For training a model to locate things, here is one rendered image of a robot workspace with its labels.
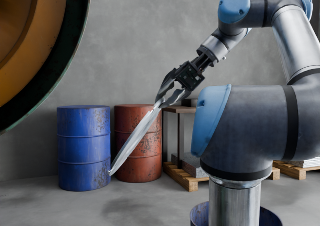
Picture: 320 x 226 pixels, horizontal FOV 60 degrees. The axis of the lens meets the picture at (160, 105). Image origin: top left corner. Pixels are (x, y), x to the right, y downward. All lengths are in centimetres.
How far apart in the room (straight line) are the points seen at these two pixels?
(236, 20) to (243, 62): 384
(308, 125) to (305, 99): 4
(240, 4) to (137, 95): 315
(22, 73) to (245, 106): 48
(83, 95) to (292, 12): 318
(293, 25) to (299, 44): 8
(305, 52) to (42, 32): 54
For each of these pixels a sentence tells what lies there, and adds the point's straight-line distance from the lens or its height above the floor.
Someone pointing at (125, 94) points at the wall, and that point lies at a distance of 375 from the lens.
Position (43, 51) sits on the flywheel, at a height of 117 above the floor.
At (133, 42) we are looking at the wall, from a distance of 383.
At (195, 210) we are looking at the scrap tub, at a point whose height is 46.
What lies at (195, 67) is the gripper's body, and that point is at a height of 114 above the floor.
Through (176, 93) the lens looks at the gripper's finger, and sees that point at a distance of 83.
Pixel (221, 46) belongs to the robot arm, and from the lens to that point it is 82.
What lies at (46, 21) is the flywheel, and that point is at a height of 123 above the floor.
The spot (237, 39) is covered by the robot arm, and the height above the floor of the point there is 122.
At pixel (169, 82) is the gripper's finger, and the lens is 82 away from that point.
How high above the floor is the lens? 108
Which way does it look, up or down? 4 degrees down
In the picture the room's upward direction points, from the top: straight up
